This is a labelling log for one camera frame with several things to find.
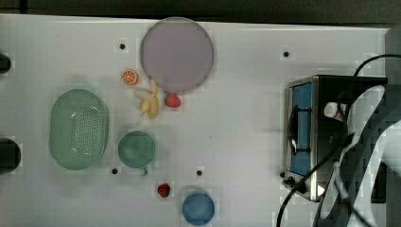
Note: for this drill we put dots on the red toy strawberry near cups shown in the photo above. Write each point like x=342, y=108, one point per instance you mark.
x=164, y=190

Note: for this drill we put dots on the peeled banana toy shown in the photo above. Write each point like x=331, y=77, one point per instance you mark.
x=148, y=101

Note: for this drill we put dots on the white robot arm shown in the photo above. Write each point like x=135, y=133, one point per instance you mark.
x=374, y=129

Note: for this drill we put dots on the red toy strawberry near plate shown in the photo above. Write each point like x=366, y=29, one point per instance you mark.
x=172, y=100

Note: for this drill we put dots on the green cup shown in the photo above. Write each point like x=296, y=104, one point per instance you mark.
x=137, y=150

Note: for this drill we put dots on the red ketchup bottle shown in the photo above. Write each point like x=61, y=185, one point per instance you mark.
x=334, y=110

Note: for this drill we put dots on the orange slice toy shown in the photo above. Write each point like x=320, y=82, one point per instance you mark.
x=129, y=77

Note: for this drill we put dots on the grey round plate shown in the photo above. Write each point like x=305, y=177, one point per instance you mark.
x=178, y=54

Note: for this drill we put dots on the blue cup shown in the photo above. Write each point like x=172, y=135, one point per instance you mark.
x=198, y=208

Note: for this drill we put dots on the black pot upper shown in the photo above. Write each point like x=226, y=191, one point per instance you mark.
x=5, y=64

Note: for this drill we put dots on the green perforated colander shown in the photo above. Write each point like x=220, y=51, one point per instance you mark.
x=79, y=127

